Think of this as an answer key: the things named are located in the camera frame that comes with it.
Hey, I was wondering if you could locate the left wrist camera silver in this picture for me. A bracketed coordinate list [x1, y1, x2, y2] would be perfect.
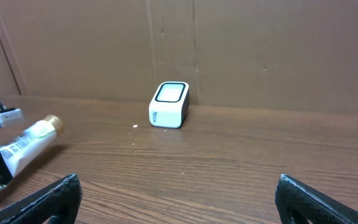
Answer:
[0, 109, 24, 128]

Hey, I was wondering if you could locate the white tube with gold cap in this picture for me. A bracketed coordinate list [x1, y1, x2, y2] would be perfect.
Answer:
[0, 115, 65, 191]

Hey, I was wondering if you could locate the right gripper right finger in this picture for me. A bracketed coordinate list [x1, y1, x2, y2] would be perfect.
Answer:
[275, 174, 358, 224]

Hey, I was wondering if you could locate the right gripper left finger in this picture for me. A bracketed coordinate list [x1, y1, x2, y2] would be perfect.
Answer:
[0, 174, 82, 224]

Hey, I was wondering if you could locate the white barcode scanner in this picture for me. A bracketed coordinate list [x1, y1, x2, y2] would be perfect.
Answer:
[149, 82, 190, 129]

